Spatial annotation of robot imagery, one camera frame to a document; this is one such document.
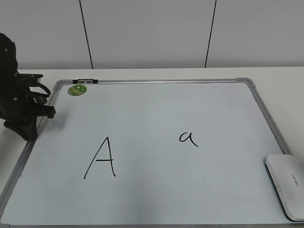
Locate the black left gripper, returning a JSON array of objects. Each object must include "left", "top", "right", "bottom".
[{"left": 0, "top": 70, "right": 56, "bottom": 141}]

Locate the white board eraser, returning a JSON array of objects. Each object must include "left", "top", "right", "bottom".
[{"left": 266, "top": 154, "right": 304, "bottom": 222}]

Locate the white board with grey frame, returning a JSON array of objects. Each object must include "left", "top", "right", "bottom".
[{"left": 1, "top": 79, "right": 289, "bottom": 225}]

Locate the green round magnet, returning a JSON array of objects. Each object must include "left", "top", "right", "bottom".
[{"left": 67, "top": 84, "right": 87, "bottom": 96}]

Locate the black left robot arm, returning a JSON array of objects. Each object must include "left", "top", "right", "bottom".
[{"left": 0, "top": 33, "right": 56, "bottom": 141}]

